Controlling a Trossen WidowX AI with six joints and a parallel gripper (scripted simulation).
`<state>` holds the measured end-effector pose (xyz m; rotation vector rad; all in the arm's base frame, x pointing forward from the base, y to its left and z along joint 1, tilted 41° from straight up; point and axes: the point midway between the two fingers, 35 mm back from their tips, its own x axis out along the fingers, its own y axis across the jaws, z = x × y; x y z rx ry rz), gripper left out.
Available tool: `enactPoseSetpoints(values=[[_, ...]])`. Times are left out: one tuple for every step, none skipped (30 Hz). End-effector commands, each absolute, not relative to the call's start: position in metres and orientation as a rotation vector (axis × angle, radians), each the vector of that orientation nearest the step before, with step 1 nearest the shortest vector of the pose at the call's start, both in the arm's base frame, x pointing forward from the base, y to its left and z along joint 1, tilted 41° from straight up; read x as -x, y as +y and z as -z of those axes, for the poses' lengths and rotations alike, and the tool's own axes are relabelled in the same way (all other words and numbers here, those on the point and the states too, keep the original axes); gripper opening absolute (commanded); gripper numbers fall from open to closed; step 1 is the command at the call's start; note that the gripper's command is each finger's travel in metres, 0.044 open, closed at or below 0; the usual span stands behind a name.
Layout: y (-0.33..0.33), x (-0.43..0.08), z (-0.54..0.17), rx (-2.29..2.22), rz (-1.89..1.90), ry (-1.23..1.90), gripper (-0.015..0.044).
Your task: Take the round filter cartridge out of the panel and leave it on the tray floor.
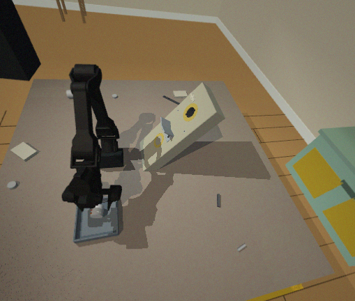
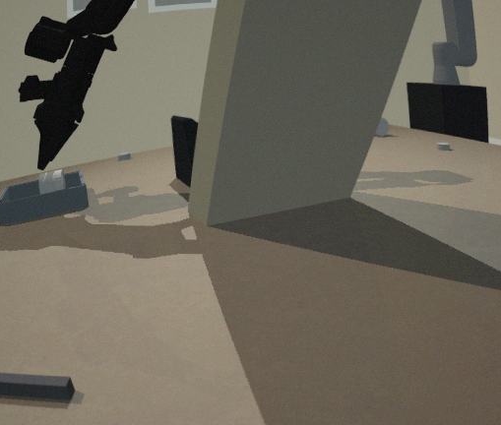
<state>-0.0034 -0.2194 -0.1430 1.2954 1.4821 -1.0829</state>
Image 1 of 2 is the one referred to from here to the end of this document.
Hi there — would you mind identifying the white cylinder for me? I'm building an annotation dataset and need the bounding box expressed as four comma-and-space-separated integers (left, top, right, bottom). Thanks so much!
90, 204, 104, 218

